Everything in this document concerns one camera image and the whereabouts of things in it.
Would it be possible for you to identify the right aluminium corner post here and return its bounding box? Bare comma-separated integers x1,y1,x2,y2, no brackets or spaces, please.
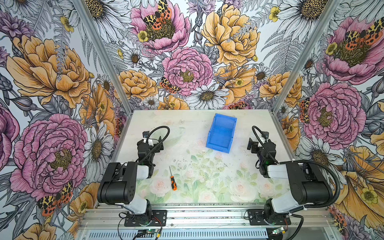
272,0,341,116

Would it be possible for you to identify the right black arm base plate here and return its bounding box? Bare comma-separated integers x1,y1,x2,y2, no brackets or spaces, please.
246,209,291,226

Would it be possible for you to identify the blue plastic storage bin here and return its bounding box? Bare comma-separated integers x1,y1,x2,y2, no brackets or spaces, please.
206,114,237,154

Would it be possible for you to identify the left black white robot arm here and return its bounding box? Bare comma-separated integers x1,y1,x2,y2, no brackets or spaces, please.
97,138,164,227

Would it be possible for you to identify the orange black handled screwdriver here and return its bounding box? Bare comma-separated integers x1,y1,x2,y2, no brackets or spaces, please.
170,169,178,191

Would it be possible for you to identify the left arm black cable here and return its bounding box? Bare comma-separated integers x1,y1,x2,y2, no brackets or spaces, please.
137,125,171,164

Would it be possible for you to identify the left aluminium corner post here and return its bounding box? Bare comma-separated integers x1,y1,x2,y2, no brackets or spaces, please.
74,1,133,117

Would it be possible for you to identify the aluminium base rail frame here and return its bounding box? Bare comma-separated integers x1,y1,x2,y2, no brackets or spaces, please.
76,204,342,240

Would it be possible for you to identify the aluminium corner post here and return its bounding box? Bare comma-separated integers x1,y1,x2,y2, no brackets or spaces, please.
272,0,341,116
74,1,133,117

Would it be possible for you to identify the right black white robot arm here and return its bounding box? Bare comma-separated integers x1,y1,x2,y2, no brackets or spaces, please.
247,139,338,226

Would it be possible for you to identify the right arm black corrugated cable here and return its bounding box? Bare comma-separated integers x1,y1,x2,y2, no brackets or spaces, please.
251,125,341,209

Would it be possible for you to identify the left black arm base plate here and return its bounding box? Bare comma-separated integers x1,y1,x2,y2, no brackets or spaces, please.
124,210,168,227

